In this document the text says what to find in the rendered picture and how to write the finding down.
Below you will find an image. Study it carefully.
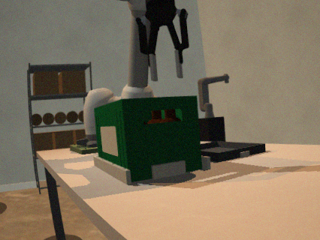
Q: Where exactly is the dark green crate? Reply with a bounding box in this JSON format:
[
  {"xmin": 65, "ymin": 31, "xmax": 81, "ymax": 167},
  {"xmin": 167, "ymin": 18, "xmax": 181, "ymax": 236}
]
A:
[{"xmin": 94, "ymin": 96, "xmax": 202, "ymax": 182}]

